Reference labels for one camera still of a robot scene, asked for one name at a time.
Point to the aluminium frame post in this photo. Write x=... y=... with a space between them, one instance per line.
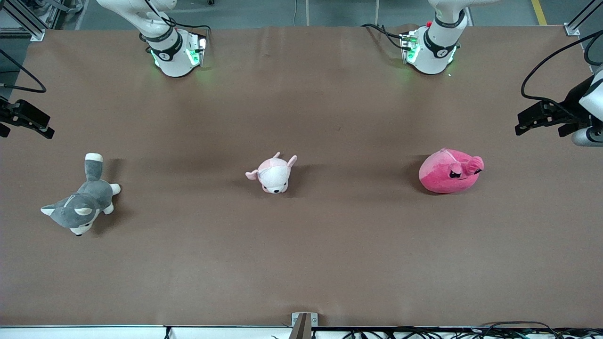
x=26 y=21
x=582 y=19

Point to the large table cover mat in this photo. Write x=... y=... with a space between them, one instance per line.
x=301 y=259

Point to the grey white husky plush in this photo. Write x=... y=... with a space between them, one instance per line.
x=80 y=207

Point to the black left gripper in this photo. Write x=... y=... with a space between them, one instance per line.
x=572 y=104

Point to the grey metal table bracket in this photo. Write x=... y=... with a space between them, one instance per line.
x=304 y=325

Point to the pale pink small plush dog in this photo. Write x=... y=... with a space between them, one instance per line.
x=273 y=176

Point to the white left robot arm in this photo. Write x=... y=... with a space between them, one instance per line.
x=431 y=56

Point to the hot pink round plush toy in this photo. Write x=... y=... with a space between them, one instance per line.
x=443 y=176

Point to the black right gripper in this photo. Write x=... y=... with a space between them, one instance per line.
x=5 y=114

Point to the white table edge rail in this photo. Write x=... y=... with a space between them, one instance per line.
x=85 y=332

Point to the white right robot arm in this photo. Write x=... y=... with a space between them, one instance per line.
x=174 y=61

